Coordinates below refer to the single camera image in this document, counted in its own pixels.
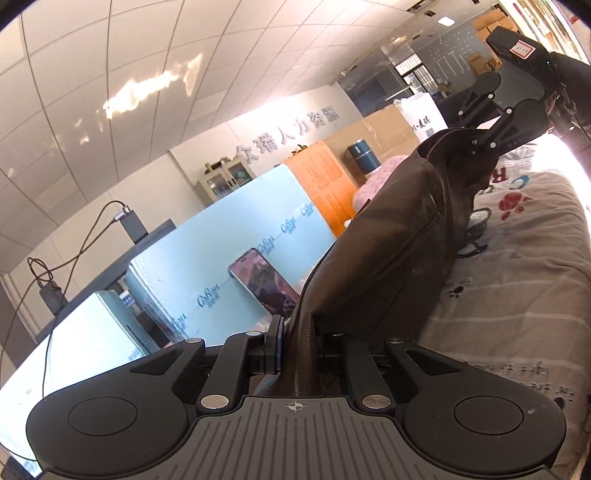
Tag white carton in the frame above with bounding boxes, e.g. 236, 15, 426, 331
0, 291, 160, 478

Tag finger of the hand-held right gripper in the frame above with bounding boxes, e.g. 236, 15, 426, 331
456, 88, 502, 127
470, 110, 522, 153

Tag white tote bag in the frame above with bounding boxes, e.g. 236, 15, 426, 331
399, 92, 448, 141

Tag brown cardboard box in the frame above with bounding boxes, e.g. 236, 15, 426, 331
323, 105, 419, 160

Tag grey printed bed sheet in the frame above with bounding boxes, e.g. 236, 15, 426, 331
259, 152, 591, 462

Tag silver wall lettering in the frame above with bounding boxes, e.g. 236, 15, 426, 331
233, 105, 340, 162

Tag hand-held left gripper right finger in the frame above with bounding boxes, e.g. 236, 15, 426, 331
318, 330, 466, 411

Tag orange carton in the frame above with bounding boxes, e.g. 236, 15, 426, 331
283, 141, 358, 238

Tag grey glass-door cabinet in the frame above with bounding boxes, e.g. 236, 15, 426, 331
196, 159, 257, 204

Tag barred window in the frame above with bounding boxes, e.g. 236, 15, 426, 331
394, 54, 437, 100

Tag stack of cardboard boxes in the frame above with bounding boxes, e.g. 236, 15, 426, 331
468, 9, 518, 75

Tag black power cable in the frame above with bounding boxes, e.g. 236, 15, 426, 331
0, 256, 63, 400

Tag black power adapter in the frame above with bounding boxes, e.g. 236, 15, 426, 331
39, 281, 68, 317

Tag grey charging cable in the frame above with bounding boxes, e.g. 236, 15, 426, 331
69, 200, 126, 278

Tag light blue carton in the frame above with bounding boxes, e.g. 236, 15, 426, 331
127, 164, 338, 352

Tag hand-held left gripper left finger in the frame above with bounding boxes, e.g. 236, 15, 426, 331
129, 315, 284, 416

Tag brown leather pants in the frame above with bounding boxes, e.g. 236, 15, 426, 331
252, 128, 502, 398

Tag black smartphone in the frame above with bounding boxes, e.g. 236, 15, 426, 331
228, 248, 301, 319

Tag dark blue thermos bottle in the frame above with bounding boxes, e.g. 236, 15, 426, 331
346, 140, 382, 175

